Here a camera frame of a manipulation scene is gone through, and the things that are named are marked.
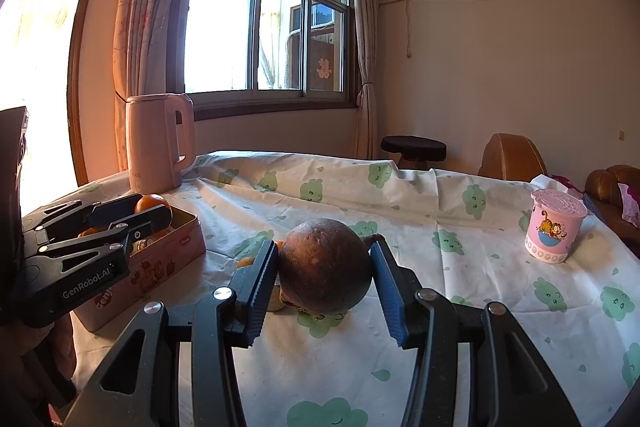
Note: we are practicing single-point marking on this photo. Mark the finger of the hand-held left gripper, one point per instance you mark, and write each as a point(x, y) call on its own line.
point(60, 214)
point(145, 222)

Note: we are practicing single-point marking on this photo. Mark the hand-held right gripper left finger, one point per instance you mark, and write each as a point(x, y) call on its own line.
point(262, 287)

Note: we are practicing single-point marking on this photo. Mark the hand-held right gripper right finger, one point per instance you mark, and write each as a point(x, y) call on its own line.
point(385, 292)

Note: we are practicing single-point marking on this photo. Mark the tan round fruit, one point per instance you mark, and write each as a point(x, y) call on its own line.
point(275, 302)

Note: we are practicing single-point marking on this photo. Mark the pink rectangular tin box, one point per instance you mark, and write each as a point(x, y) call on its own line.
point(150, 277)

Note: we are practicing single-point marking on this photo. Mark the purple passion fruit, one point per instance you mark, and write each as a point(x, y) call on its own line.
point(325, 264)

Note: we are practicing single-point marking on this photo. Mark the person's left hand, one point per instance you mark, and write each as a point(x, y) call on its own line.
point(62, 347)

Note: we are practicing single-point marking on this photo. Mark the white green-cloud tablecloth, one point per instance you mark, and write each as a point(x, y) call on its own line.
point(450, 307)

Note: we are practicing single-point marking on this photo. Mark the pink electric kettle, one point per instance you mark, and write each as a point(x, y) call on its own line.
point(150, 142)

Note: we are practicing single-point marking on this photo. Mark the black round stool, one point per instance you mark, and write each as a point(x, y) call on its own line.
point(412, 147)

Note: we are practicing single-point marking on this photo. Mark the pink cartoon cup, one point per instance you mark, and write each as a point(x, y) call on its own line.
point(552, 227)

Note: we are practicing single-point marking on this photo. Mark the brown leather chair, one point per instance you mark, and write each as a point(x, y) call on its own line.
point(510, 157)

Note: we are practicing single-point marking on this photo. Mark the peach patterned curtain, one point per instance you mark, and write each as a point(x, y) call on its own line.
point(145, 32)

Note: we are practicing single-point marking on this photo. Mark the sliding glass window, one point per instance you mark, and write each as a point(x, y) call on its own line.
point(220, 32)

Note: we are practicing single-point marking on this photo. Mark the narrow beige curtain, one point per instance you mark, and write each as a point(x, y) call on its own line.
point(367, 57)

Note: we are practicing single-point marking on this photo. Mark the brown leather sofa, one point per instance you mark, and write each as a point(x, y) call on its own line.
point(605, 187)

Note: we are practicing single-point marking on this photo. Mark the purple floral cushion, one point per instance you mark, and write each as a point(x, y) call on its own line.
point(631, 207)

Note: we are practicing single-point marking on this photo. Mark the brown wooden door frame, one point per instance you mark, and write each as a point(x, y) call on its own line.
point(80, 57)

